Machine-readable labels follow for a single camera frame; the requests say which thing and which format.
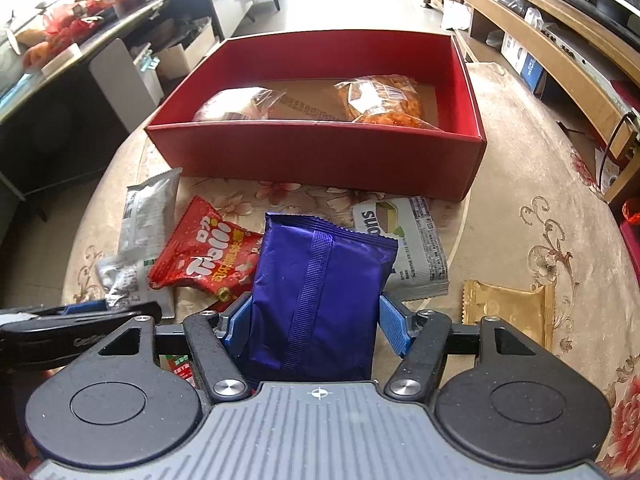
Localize black cable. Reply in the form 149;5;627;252
594;114;640;197

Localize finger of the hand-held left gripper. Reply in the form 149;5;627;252
31;300;164;325

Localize white snack packet green print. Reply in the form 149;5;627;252
352;196;451;302

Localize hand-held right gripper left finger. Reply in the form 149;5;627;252
98;292;253;404

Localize blue and white box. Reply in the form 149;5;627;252
520;52;547;94

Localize gold foil snack packet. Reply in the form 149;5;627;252
461;280;556;354

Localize clear bag of orange snacks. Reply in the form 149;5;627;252
334;75;444;131

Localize red plastic bag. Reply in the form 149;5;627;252
42;2;107;45

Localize purple foil snack packet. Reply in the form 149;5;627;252
248;212;399;382

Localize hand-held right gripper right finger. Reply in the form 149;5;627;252
378;293;544;404

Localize white plastic bag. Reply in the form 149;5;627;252
442;0;471;31

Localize red gummy candy packet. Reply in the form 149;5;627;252
148;196;265;304

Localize open cardboard box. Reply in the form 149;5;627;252
155;22;217;82

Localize silver media device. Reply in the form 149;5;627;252
542;22;640;132

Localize beige floral rug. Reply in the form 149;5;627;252
62;60;640;480

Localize silver grey snack packet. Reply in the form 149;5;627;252
95;167;183;321

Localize red cardboard box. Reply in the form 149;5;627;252
144;30;488;202

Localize clear bag of bread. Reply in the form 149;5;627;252
192;86;287;123

